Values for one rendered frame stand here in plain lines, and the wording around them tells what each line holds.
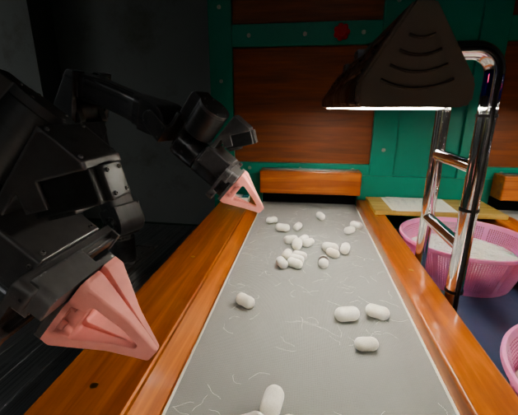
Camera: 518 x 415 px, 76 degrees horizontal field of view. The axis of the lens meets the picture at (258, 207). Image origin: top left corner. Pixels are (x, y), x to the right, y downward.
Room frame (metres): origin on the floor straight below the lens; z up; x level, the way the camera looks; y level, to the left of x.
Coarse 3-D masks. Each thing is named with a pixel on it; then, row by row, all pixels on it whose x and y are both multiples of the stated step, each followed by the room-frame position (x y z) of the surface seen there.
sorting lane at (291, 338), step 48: (336, 240) 0.73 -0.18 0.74; (240, 288) 0.51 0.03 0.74; (288, 288) 0.51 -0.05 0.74; (336, 288) 0.51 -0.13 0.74; (384, 288) 0.51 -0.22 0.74; (240, 336) 0.39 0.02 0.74; (288, 336) 0.39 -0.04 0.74; (336, 336) 0.39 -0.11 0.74; (384, 336) 0.39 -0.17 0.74; (192, 384) 0.30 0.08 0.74; (240, 384) 0.30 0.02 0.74; (288, 384) 0.30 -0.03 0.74; (336, 384) 0.30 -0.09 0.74; (384, 384) 0.30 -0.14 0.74; (432, 384) 0.30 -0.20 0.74
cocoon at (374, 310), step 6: (366, 306) 0.43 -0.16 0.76; (372, 306) 0.43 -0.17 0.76; (378, 306) 0.43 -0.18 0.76; (384, 306) 0.43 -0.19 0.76; (366, 312) 0.43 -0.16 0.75; (372, 312) 0.42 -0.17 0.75; (378, 312) 0.42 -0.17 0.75; (384, 312) 0.42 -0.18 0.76; (378, 318) 0.42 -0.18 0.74; (384, 318) 0.42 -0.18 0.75
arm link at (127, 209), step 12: (84, 108) 0.76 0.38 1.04; (96, 108) 0.78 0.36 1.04; (84, 120) 0.74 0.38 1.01; (96, 120) 0.79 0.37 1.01; (96, 132) 0.76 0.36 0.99; (108, 204) 0.71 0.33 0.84; (120, 204) 0.72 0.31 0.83; (132, 204) 0.74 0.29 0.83; (108, 216) 0.71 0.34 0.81; (120, 216) 0.70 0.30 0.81; (132, 216) 0.72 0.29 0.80; (120, 228) 0.69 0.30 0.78; (132, 228) 0.72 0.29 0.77
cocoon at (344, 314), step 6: (342, 306) 0.43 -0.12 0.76; (348, 306) 0.43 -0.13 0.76; (354, 306) 0.43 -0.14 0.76; (336, 312) 0.42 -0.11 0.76; (342, 312) 0.42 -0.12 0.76; (348, 312) 0.42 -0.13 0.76; (354, 312) 0.42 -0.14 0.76; (336, 318) 0.42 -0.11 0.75; (342, 318) 0.41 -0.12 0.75; (348, 318) 0.41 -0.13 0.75; (354, 318) 0.41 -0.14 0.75
